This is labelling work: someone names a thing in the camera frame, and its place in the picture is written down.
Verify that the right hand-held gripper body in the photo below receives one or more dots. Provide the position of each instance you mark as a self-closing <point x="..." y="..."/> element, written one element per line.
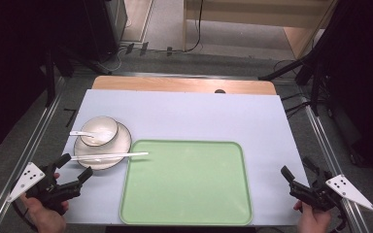
<point x="317" y="194"/>

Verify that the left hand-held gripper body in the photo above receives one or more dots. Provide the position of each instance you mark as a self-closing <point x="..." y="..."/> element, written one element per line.
<point x="50" y="191"/>

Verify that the white chopstick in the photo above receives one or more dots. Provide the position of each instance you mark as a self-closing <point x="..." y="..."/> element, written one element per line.
<point x="110" y="157"/>
<point x="116" y="154"/>

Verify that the white ceramic spoon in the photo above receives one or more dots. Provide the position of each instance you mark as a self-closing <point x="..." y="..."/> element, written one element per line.
<point x="77" y="133"/>

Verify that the white plate with dark rim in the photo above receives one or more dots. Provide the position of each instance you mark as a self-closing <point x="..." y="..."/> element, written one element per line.
<point x="119" y="144"/>

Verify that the white bowl with dark rim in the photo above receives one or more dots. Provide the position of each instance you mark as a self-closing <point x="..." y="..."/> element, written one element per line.
<point x="98" y="126"/>

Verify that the green plastic tray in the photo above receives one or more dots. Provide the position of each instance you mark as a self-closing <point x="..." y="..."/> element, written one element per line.
<point x="187" y="184"/>

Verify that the person's right hand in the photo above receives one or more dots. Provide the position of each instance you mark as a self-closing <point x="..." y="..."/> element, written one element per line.
<point x="314" y="221"/>

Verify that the person's left hand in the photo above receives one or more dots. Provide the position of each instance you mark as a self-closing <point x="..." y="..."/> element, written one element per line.
<point x="47" y="220"/>

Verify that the black metal stand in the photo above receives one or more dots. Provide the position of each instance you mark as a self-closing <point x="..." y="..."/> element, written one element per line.
<point x="307" y="69"/>

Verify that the black curtain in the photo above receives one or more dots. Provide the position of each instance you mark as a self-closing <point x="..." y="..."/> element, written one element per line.
<point x="366" y="81"/>
<point x="16" y="64"/>

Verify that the pale table mat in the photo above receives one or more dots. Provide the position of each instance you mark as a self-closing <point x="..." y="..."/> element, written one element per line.
<point x="191" y="113"/>

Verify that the wooden table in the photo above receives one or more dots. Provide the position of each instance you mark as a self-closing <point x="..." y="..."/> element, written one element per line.
<point x="175" y="84"/>

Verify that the black cabinet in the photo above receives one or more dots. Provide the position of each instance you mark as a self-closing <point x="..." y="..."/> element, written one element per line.
<point x="105" y="29"/>

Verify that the light wooden furniture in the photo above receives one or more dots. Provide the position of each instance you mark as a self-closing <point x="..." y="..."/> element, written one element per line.
<point x="255" y="14"/>

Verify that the aluminium frame rail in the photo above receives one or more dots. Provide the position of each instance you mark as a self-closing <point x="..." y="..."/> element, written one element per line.
<point x="333" y="161"/>
<point x="181" y="75"/>
<point x="22" y="158"/>

